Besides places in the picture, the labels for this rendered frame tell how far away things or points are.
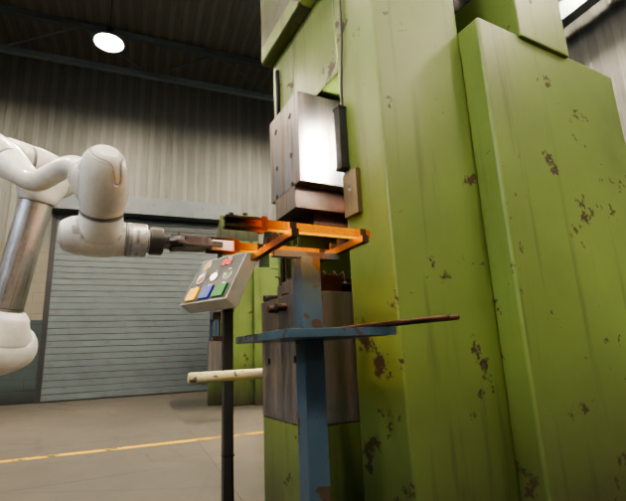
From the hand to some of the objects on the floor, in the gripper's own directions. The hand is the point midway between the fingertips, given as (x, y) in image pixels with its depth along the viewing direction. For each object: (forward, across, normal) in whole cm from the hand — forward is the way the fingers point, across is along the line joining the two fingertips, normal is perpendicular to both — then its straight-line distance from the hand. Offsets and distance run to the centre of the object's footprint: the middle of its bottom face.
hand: (221, 246), depth 127 cm
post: (+28, -91, -102) cm, 140 cm away
